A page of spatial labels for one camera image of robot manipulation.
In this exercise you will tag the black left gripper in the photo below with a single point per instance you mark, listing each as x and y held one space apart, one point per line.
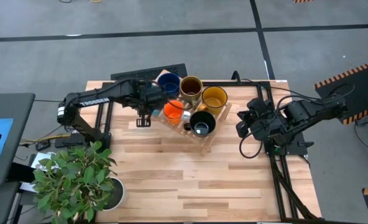
146 95

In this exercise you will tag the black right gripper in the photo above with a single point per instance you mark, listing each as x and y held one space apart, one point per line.
264 121

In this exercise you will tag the orange mug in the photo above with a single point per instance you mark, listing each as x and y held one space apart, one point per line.
173 112

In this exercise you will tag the dark blue mug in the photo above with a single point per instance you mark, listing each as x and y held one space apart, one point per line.
171 88

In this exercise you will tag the black glossy mug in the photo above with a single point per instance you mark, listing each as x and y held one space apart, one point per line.
209 119

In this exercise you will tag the yellow glass mug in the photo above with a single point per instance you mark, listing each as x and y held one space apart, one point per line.
214 98

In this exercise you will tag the brown mug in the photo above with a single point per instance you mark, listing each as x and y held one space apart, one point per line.
191 85

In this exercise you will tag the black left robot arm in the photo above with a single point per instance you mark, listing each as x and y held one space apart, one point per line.
94 101

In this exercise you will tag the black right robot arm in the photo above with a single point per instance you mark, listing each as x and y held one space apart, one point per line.
311 112

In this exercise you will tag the wooden slatted rack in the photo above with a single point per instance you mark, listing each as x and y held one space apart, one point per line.
219 119

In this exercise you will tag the black floor grille mat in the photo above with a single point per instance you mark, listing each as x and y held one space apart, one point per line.
146 74

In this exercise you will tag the white plant pot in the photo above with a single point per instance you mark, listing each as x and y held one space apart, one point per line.
119 193

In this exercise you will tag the green leafy plant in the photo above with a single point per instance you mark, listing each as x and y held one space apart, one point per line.
72 180

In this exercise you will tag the small black adaptor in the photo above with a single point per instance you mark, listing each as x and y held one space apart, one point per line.
43 145

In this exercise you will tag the white paper sheet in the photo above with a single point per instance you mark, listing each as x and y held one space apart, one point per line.
42 157

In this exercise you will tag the dark grey desk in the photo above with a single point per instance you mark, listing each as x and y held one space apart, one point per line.
19 124

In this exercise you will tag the black box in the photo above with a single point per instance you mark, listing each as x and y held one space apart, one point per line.
20 172

